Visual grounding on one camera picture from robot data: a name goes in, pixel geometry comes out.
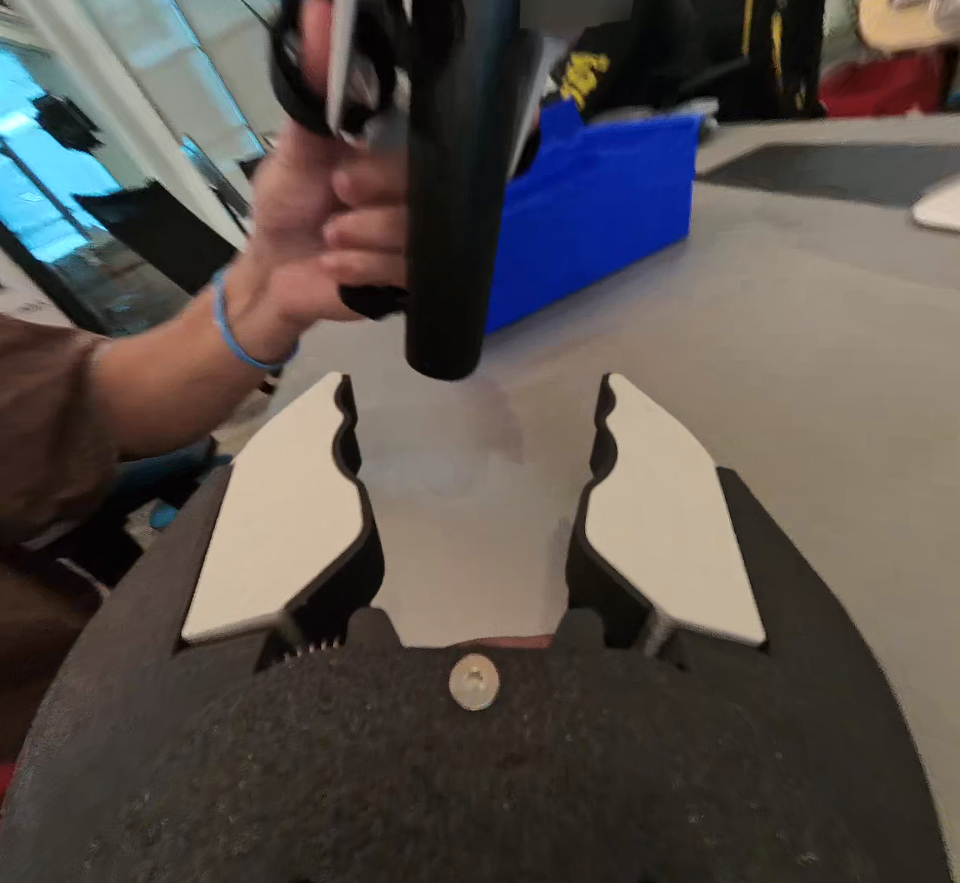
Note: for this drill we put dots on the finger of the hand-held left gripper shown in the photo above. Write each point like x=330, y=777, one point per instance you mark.
x=534, y=103

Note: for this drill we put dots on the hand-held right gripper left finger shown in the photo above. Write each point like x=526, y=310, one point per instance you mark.
x=285, y=515

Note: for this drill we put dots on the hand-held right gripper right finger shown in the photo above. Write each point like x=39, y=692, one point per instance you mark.
x=660, y=523

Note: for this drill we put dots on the black remote control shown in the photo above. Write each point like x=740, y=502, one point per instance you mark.
x=457, y=185

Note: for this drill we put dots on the blue bin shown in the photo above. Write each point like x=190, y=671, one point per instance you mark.
x=600, y=208

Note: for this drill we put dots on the person's left forearm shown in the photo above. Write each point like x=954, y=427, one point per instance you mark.
x=165, y=388

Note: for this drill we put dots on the grey desk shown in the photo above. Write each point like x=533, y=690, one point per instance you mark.
x=787, y=373

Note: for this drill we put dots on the person's left hand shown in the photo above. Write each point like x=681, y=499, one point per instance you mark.
x=300, y=223

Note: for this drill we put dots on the teal stool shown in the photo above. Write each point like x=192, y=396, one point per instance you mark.
x=161, y=515

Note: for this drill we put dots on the blue wristband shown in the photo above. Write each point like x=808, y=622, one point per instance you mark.
x=225, y=332

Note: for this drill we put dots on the chair with black yellow jacket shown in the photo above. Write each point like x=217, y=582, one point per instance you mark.
x=780, y=20

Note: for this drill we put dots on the black office chair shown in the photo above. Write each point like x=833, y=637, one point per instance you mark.
x=165, y=238

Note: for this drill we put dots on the red bin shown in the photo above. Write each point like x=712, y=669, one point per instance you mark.
x=885, y=84

